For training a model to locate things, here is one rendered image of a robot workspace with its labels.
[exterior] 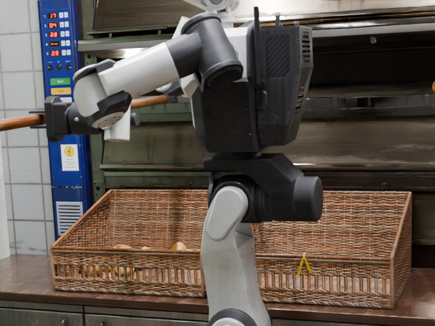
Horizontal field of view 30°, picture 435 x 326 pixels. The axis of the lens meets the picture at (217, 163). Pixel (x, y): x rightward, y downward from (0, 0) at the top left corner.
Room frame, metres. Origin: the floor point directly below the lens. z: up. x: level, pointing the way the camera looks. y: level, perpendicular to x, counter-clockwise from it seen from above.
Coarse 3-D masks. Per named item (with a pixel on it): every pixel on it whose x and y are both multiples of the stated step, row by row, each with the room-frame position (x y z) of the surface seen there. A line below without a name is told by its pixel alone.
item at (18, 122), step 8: (160, 96) 2.93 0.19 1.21; (136, 104) 2.73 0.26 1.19; (144, 104) 2.79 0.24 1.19; (152, 104) 2.86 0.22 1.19; (0, 120) 2.02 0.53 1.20; (8, 120) 2.04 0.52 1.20; (16, 120) 2.07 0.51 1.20; (24, 120) 2.10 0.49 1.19; (32, 120) 2.14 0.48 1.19; (40, 120) 2.17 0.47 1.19; (0, 128) 2.00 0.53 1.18; (8, 128) 2.04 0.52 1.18; (16, 128) 2.08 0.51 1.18
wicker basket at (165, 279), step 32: (128, 192) 3.09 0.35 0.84; (160, 192) 3.05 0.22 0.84; (192, 192) 3.01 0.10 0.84; (96, 224) 3.00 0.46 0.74; (128, 224) 3.06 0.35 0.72; (160, 224) 3.02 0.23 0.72; (192, 224) 2.98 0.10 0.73; (64, 256) 2.67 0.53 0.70; (96, 256) 2.63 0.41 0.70; (128, 256) 2.59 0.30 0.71; (160, 256) 2.55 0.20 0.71; (192, 256) 2.52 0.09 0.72; (64, 288) 2.67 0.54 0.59; (96, 288) 2.63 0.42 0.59; (128, 288) 2.60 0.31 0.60; (160, 288) 2.56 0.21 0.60; (192, 288) 2.52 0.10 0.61
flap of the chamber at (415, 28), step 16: (320, 32) 2.71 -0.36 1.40; (336, 32) 2.69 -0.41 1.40; (352, 32) 2.67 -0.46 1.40; (368, 32) 2.65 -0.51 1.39; (384, 32) 2.64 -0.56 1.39; (400, 32) 2.62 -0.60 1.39; (416, 32) 2.61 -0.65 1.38; (432, 32) 2.61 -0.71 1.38; (80, 48) 3.03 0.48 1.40; (96, 48) 3.01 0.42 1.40; (112, 48) 2.98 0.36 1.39; (128, 48) 2.96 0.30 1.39; (144, 48) 2.94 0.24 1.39
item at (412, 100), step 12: (348, 96) 2.86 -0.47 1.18; (360, 96) 2.82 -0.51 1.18; (372, 96) 2.80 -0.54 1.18; (384, 96) 2.79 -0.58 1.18; (396, 96) 2.77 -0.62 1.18; (408, 96) 2.76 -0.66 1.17; (420, 96) 2.74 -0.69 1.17; (432, 96) 2.73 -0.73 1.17; (144, 108) 3.11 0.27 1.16; (156, 108) 3.09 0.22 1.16; (168, 108) 3.07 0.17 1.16; (180, 108) 3.06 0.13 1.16; (312, 108) 2.88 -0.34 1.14; (324, 108) 2.86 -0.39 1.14; (336, 108) 2.85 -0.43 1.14; (348, 108) 2.83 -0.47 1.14
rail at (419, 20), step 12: (324, 24) 2.71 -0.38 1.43; (336, 24) 2.70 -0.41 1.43; (348, 24) 2.68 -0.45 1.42; (360, 24) 2.67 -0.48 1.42; (372, 24) 2.65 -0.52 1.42; (384, 24) 2.64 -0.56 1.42; (396, 24) 2.63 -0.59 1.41; (408, 24) 2.61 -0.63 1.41; (132, 36) 2.96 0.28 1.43; (144, 36) 2.94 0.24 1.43; (156, 36) 2.93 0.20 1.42; (168, 36) 2.91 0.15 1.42
